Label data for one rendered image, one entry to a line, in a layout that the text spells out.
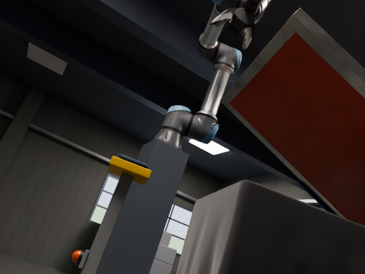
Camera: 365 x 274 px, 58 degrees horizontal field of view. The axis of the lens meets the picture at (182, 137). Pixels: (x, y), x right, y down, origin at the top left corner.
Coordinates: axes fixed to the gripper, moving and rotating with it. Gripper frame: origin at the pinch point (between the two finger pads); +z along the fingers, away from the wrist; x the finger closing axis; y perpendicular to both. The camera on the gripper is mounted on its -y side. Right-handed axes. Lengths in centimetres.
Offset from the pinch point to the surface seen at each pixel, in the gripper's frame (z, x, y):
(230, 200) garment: 53, -28, -16
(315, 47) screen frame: 6.8, -22.9, -26.4
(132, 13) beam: -101, 103, 178
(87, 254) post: 84, -8, 10
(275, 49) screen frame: 5.7, -15.1, -15.3
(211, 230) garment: 60, -31, -6
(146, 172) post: 55, -7, 6
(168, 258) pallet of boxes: 25, -131, 580
